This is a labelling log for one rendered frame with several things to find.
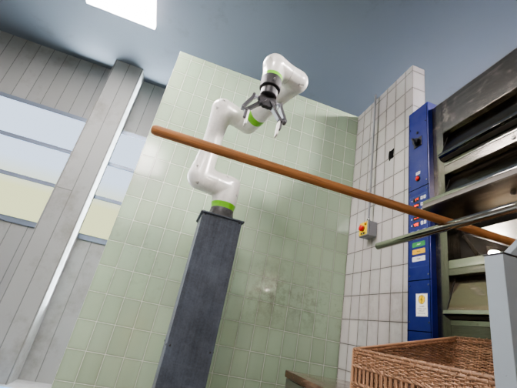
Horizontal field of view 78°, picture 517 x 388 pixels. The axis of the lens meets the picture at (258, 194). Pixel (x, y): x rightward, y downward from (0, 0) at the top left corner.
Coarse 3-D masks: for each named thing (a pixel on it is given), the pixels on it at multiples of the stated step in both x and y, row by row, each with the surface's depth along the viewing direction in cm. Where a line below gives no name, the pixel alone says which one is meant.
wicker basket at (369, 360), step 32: (352, 352) 114; (384, 352) 118; (416, 352) 121; (448, 352) 125; (480, 352) 116; (352, 384) 110; (384, 384) 96; (416, 384) 85; (448, 384) 76; (480, 384) 69
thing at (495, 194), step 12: (516, 168) 112; (492, 180) 120; (504, 180) 117; (516, 180) 115; (456, 192) 135; (468, 192) 130; (480, 192) 127; (492, 192) 125; (504, 192) 122; (516, 192) 120; (432, 204) 146; (444, 204) 142; (456, 204) 139; (468, 204) 136; (480, 204) 133; (492, 204) 131; (504, 204) 128; (456, 216) 147
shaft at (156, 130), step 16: (160, 128) 90; (192, 144) 92; (208, 144) 93; (240, 160) 95; (256, 160) 96; (288, 176) 99; (304, 176) 99; (352, 192) 102; (368, 192) 104; (400, 208) 106; (416, 208) 108; (496, 240) 115; (512, 240) 116
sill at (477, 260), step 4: (472, 256) 136; (476, 256) 134; (480, 256) 132; (452, 260) 145; (456, 260) 143; (460, 260) 141; (464, 260) 139; (468, 260) 137; (472, 260) 135; (476, 260) 133; (480, 260) 132; (484, 260) 130; (452, 264) 144; (456, 264) 142; (460, 264) 140; (464, 264) 139; (468, 264) 137; (472, 264) 135; (476, 264) 133; (480, 264) 131; (452, 268) 144
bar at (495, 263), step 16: (496, 208) 90; (512, 208) 86; (448, 224) 105; (464, 224) 100; (400, 240) 126; (496, 256) 63; (512, 256) 62; (496, 272) 62; (512, 272) 61; (496, 288) 61; (512, 288) 60; (496, 304) 60; (512, 304) 58; (496, 320) 59; (512, 320) 57; (496, 336) 58; (512, 336) 56; (496, 352) 58; (512, 352) 55; (496, 368) 57; (512, 368) 54; (496, 384) 56; (512, 384) 54
